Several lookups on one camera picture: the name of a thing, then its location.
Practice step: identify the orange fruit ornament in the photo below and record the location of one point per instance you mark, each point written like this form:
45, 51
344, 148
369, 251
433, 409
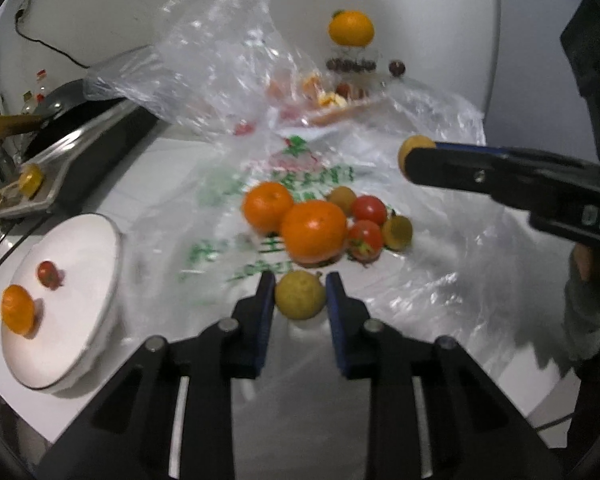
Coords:
351, 28

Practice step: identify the bagged red tomato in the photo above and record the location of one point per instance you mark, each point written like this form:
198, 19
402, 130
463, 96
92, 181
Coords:
242, 128

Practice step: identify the single dark grape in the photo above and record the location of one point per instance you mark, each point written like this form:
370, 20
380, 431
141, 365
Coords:
396, 67

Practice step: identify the small red tomato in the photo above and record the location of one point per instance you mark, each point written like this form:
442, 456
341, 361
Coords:
369, 210
365, 240
49, 274

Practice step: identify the red cap bottle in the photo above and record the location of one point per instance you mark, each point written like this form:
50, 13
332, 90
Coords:
41, 82

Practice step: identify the white plate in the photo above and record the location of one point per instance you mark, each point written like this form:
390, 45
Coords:
62, 305

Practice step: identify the oil bottle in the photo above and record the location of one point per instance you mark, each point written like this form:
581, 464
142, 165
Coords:
28, 102

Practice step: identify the row of dark grapes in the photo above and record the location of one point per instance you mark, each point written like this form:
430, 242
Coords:
351, 65

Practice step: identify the yellow longan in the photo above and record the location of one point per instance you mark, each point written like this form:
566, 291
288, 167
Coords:
413, 147
300, 294
398, 232
342, 199

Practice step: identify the printed plastic bag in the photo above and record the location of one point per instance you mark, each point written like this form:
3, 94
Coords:
330, 240

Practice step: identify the black wok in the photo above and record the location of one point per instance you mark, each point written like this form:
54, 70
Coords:
65, 105

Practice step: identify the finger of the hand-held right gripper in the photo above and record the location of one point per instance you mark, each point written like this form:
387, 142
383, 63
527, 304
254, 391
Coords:
480, 175

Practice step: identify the small orange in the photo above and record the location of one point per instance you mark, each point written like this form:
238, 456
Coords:
267, 207

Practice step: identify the large orange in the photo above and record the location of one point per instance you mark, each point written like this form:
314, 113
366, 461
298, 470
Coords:
314, 232

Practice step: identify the white wall outlet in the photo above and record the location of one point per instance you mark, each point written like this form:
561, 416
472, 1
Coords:
26, 5

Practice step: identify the person's right forearm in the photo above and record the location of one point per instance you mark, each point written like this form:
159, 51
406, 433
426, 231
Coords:
587, 320

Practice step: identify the person's right hand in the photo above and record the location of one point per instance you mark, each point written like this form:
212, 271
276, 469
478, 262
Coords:
584, 262

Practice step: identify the cut fruit pieces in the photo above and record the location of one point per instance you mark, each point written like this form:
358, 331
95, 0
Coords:
325, 91

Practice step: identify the black stick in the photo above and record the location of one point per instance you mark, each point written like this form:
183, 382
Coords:
17, 250

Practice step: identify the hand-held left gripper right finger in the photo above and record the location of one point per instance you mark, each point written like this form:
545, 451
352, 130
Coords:
334, 310

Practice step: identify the steel induction cooker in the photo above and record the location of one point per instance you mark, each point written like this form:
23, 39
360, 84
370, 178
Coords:
75, 160

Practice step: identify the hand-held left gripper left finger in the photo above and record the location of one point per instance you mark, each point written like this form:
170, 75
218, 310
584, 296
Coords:
266, 305

